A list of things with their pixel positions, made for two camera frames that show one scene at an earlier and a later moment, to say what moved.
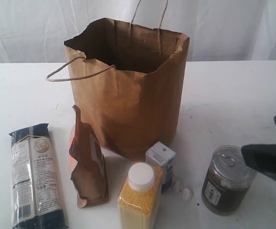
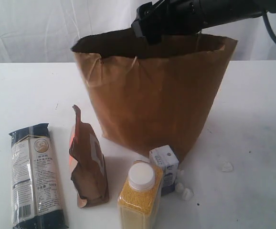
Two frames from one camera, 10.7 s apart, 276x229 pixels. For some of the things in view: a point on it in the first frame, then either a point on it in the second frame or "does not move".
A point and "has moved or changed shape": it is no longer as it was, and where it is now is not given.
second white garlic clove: (186, 194) does not move
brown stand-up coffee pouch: (90, 177) does not move
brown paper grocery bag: (128, 79) has moved or changed shape
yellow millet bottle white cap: (139, 203) does not move
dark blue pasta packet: (37, 201) does not move
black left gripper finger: (272, 159) -> (170, 17)
